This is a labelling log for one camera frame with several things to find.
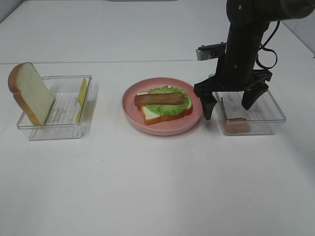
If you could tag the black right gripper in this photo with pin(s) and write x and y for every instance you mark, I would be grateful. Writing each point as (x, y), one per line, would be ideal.
(234, 77)

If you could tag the long bacon strip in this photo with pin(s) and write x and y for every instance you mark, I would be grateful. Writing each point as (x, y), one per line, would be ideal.
(174, 98)

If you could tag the green lettuce leaf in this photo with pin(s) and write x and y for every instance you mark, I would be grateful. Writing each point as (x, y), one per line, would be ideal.
(169, 110)

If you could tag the bread slice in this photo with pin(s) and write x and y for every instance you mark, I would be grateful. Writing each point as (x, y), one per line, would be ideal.
(30, 92)
(152, 118)

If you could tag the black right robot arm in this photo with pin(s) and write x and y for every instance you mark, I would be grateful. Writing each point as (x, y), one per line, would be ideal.
(249, 19)

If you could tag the right clear plastic tray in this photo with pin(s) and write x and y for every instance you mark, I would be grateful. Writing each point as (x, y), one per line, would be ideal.
(264, 116)

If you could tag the clear plastic tray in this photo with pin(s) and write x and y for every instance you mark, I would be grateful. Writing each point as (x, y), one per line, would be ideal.
(264, 116)
(61, 121)

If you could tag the pink round plate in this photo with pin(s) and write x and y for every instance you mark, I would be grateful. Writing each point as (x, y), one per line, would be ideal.
(166, 128)

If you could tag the yellow cheese slice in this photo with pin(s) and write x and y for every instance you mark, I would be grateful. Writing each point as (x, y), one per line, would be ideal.
(81, 97)

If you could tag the left clear plastic tray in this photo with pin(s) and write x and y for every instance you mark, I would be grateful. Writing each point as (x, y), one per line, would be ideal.
(61, 121)

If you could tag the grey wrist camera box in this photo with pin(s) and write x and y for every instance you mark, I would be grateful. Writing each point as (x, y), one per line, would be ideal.
(210, 51)

